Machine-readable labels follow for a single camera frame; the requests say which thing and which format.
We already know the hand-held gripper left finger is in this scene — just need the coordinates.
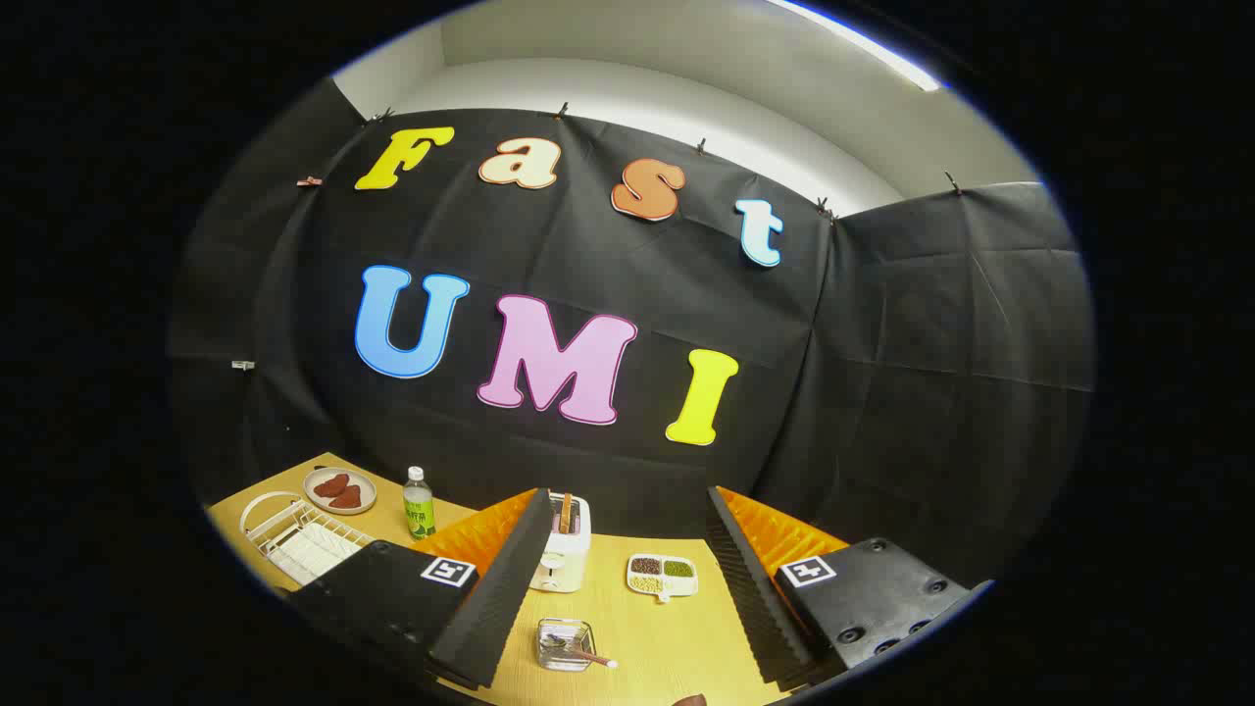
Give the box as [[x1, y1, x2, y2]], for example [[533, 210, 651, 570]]
[[284, 487, 555, 692]]

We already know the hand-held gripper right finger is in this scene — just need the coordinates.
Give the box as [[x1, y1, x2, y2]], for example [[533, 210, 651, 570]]
[[706, 485, 993, 692]]

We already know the metal wire basket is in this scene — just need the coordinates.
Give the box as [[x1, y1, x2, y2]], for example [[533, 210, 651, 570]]
[[535, 618, 597, 673]]

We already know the spoon with red checked handle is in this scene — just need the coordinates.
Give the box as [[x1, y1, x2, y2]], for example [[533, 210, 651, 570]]
[[545, 635, 620, 671]]

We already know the white wire dish rack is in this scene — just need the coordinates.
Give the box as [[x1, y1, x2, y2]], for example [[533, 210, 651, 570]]
[[239, 490, 378, 587]]

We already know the small beige plate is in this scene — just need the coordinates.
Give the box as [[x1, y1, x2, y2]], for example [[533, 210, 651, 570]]
[[302, 467, 378, 517]]

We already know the white divided snack tray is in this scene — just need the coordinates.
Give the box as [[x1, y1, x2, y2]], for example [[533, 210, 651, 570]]
[[627, 553, 700, 603]]

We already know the white toaster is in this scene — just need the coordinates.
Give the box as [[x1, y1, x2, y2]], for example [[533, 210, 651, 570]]
[[529, 492, 593, 594]]

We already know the green label drink bottle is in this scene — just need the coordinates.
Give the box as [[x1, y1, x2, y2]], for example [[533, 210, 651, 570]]
[[403, 466, 437, 542]]

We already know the black backdrop cloth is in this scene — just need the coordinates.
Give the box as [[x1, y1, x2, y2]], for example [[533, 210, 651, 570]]
[[167, 78, 1097, 589]]

